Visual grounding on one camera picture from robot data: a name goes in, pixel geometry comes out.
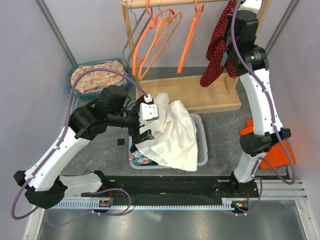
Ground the orange hanger of white garment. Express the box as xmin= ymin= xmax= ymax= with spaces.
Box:
xmin=177 ymin=0 xmax=204 ymax=74

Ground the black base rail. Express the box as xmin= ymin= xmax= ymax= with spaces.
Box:
xmin=79 ymin=175 xmax=259 ymax=207

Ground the grey-blue clothes hanger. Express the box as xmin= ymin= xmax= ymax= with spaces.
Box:
xmin=220 ymin=51 xmax=228 ymax=67

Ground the teal tub with clothes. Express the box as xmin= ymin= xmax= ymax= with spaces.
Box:
xmin=67 ymin=58 xmax=132 ymax=100

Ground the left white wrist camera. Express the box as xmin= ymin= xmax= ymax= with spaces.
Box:
xmin=139 ymin=94 xmax=160 ymax=122

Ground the beige clothes hanger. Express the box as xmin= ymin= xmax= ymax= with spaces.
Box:
xmin=121 ymin=0 xmax=146 ymax=67

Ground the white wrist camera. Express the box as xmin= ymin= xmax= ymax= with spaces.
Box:
xmin=139 ymin=94 xmax=160 ymax=122
xmin=238 ymin=0 xmax=262 ymax=14

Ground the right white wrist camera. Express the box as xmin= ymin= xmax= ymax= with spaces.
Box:
xmin=238 ymin=0 xmax=262 ymax=14

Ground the light blue cable duct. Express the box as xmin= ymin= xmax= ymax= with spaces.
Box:
xmin=52 ymin=198 xmax=235 ymax=211

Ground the wooden clothes rack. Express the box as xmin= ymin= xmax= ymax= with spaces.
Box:
xmin=121 ymin=0 xmax=271 ymax=114

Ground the small black floor marker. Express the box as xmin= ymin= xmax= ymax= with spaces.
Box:
xmin=117 ymin=138 xmax=125 ymax=146

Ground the white plastic basket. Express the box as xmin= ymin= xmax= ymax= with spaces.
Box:
xmin=129 ymin=113 xmax=209 ymax=170

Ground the white garment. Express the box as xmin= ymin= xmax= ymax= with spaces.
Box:
xmin=135 ymin=92 xmax=198 ymax=172

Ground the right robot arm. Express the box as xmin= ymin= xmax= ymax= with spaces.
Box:
xmin=224 ymin=9 xmax=291 ymax=197

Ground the orange folded cloth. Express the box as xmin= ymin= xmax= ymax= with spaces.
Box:
xmin=238 ymin=118 xmax=296 ymax=170

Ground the peach hanger of floral garment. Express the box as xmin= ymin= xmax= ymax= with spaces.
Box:
xmin=132 ymin=8 xmax=182 ymax=80

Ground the red dotted garment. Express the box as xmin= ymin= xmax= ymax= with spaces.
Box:
xmin=199 ymin=0 xmax=238 ymax=87

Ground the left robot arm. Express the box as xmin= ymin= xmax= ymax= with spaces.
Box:
xmin=14 ymin=85 xmax=159 ymax=209

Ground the orange hanger of denim skirt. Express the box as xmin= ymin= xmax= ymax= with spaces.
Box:
xmin=131 ymin=0 xmax=176 ymax=77

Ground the blue floral garment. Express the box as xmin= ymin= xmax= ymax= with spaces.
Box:
xmin=129 ymin=123 xmax=204 ymax=168

